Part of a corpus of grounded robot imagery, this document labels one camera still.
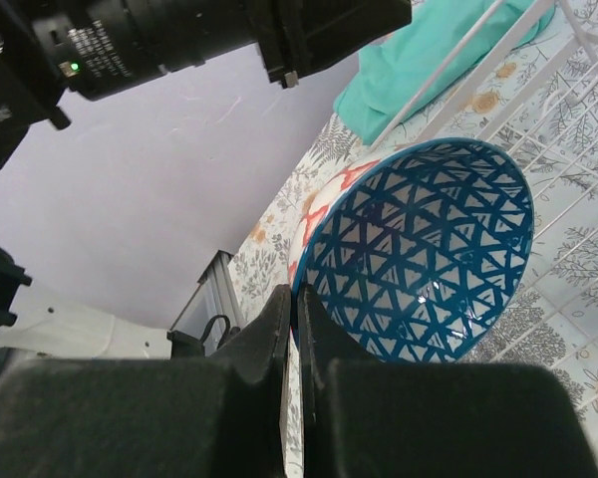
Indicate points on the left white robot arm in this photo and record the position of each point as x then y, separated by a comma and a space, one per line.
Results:
36, 320

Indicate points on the aluminium frame rail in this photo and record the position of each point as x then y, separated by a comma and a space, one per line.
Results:
213, 296

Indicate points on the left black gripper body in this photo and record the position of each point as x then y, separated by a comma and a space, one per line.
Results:
101, 48

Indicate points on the teal cloth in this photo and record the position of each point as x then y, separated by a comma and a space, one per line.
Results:
391, 73

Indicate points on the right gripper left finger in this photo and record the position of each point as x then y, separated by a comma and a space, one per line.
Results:
184, 417

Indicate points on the blue white patterned bowl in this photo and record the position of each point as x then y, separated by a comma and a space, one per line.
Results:
417, 253

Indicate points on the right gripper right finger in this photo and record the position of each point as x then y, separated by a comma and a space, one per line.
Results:
366, 418

